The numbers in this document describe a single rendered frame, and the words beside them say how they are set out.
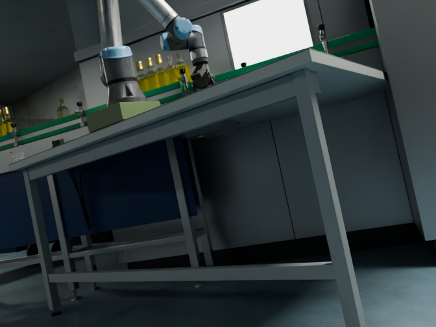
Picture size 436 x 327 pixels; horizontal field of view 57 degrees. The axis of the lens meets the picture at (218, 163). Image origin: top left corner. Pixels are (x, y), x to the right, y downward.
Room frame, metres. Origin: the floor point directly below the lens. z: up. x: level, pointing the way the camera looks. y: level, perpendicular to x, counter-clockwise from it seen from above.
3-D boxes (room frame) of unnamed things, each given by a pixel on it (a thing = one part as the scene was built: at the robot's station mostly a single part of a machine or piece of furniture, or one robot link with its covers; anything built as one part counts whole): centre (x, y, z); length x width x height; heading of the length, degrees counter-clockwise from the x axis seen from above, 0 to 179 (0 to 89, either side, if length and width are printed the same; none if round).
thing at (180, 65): (2.03, 0.08, 0.99); 0.06 x 0.06 x 0.21; 69
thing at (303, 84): (1.53, 0.30, 0.36); 1.51 x 0.09 x 0.71; 53
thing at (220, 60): (2.08, -0.16, 1.15); 0.90 x 0.03 x 0.34; 70
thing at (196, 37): (1.77, -0.01, 1.10); 0.09 x 0.08 x 0.11; 110
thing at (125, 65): (1.54, 0.30, 0.99); 0.13 x 0.12 x 0.14; 20
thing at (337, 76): (2.07, -0.10, 0.73); 1.58 x 1.52 x 0.04; 53
